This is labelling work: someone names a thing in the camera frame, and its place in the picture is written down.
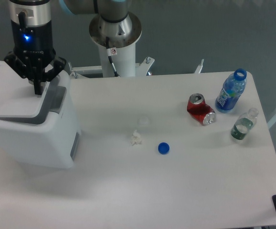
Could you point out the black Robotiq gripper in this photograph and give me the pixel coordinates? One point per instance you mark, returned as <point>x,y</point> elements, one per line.
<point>37,43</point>

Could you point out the blue plastic drink bottle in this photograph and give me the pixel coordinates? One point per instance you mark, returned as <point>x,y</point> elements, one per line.
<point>232,89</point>

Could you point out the crushed red soda can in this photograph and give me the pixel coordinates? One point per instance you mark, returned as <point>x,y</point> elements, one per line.
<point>200,110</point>

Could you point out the white translucent bottle cap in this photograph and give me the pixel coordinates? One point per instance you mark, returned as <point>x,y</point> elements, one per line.
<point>143,120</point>

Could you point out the blue bottle cap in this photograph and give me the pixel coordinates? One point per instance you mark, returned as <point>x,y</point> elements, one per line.
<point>163,148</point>

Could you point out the white trash can lid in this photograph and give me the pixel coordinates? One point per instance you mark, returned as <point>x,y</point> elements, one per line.
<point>18,101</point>

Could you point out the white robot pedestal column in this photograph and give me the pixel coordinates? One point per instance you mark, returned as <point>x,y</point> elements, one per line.
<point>116,44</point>

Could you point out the clear green-label bottle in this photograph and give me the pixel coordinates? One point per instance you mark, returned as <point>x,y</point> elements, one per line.
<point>244,124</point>

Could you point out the crumpled white paper scrap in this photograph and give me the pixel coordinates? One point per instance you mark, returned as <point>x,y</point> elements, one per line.
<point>136,138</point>

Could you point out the white trash can body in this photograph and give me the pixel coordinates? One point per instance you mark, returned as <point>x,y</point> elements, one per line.
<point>53,140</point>

